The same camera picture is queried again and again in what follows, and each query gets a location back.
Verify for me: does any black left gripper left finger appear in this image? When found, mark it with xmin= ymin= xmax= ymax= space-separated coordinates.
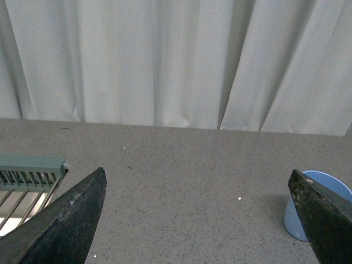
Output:
xmin=1 ymin=168 xmax=107 ymax=263

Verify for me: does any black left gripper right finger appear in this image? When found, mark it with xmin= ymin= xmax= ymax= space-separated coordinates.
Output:
xmin=288 ymin=169 xmax=351 ymax=263

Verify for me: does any light blue plastic cup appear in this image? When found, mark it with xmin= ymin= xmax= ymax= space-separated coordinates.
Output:
xmin=284 ymin=170 xmax=351 ymax=242

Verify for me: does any green dish rack holder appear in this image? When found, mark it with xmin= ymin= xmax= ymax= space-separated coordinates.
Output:
xmin=1 ymin=154 xmax=70 ymax=237

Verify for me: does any white curtain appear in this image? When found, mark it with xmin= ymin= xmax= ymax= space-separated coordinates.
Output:
xmin=1 ymin=1 xmax=351 ymax=136

